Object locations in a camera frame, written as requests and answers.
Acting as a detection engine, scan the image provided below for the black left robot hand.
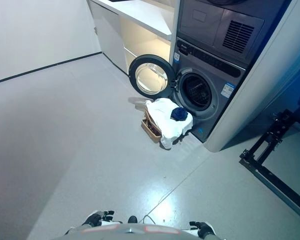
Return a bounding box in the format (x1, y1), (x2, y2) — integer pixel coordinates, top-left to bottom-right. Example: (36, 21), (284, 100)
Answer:
(83, 210), (123, 228)

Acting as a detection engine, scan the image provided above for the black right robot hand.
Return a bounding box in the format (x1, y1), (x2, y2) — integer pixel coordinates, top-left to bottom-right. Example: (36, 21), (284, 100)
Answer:
(189, 220), (216, 239)

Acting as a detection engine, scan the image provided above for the white cloth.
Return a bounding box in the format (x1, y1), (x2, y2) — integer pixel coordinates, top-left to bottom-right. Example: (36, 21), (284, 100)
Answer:
(145, 97), (194, 150)

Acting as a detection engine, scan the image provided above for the brown wicker basket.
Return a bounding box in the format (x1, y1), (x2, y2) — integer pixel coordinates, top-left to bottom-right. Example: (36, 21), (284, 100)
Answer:
(141, 104), (166, 144)

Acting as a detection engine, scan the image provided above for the grey front-load washing machine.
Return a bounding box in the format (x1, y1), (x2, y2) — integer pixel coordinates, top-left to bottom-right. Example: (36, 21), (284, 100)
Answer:
(170, 37), (248, 144)

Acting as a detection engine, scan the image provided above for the round washing machine door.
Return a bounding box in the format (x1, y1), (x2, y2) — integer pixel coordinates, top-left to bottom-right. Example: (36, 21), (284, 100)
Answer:
(128, 54), (178, 98)

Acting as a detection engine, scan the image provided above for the silver robot torso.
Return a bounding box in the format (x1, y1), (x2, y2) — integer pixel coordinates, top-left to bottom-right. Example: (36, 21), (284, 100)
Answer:
(57, 223), (198, 240)

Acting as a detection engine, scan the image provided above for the dark blue cloth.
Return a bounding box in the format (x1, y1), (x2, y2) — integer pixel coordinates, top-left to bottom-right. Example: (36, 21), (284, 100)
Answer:
(170, 107), (190, 123)

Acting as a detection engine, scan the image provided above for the energy label sticker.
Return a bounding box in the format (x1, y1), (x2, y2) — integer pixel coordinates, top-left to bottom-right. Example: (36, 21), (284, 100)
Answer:
(221, 83), (235, 97)

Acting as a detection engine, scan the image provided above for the white shelf cabinet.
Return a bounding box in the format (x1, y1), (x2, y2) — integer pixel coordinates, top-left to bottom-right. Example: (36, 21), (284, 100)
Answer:
(86, 0), (181, 76)

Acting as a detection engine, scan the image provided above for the grey stacked dryer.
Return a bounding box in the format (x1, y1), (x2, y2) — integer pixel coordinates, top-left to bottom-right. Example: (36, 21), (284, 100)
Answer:
(176, 0), (266, 70)

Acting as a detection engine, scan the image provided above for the black metal frame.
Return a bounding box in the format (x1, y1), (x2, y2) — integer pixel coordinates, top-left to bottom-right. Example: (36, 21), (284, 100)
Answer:
(239, 109), (300, 208)

